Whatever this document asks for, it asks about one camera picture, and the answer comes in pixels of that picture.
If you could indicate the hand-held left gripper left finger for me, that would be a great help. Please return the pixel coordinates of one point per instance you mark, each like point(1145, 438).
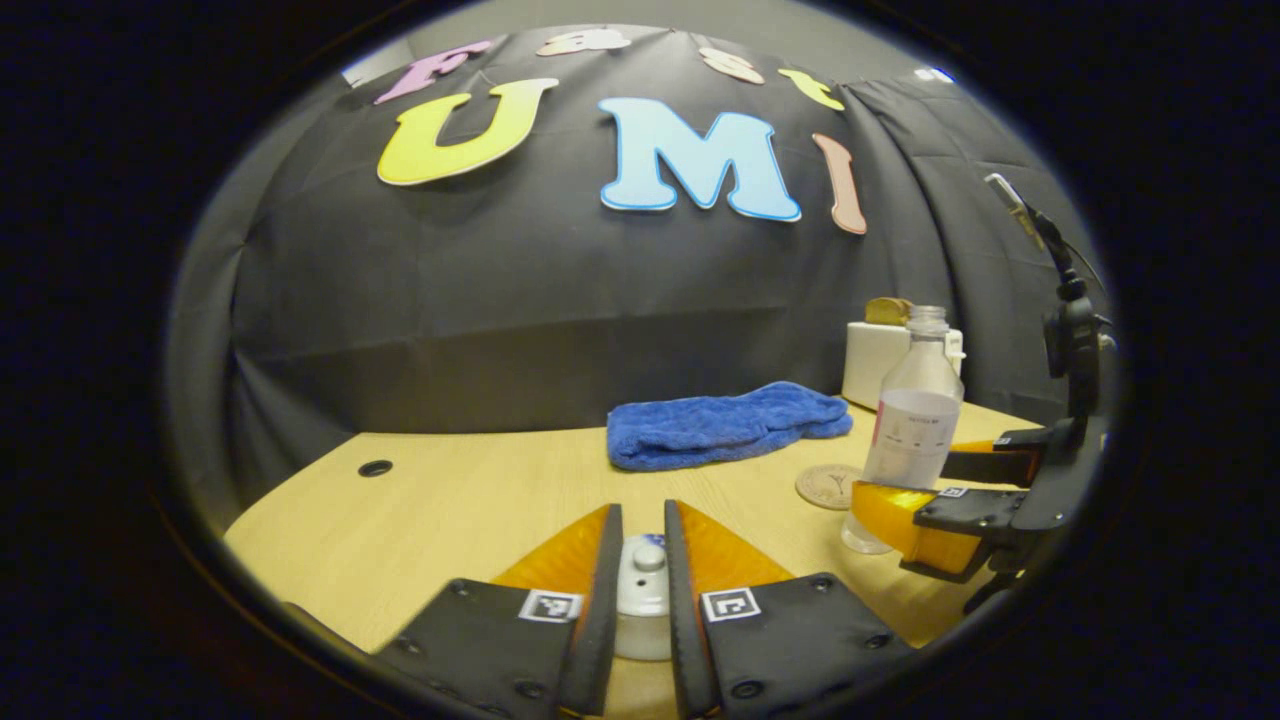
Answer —
point(598, 630)

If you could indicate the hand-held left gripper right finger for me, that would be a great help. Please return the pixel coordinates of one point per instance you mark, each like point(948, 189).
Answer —
point(685, 640)

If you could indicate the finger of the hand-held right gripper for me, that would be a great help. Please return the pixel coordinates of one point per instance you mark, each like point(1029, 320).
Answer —
point(990, 467)
point(975, 510)

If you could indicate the clear plastic water bottle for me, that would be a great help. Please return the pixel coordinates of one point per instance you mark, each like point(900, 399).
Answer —
point(915, 420)

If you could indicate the round brown coaster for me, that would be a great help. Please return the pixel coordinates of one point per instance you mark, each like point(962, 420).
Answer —
point(825, 488)

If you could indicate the white toaster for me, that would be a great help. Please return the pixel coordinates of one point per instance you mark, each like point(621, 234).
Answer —
point(865, 365)

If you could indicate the brown bread slice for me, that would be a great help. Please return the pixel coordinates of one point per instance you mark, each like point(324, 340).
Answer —
point(885, 311)

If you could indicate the blue towel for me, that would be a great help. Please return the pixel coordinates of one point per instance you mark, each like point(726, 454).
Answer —
point(720, 425)

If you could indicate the small ceiling light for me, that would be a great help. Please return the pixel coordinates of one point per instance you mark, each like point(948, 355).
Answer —
point(932, 74)

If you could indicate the black backdrop cloth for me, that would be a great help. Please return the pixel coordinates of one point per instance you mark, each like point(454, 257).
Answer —
point(500, 300)

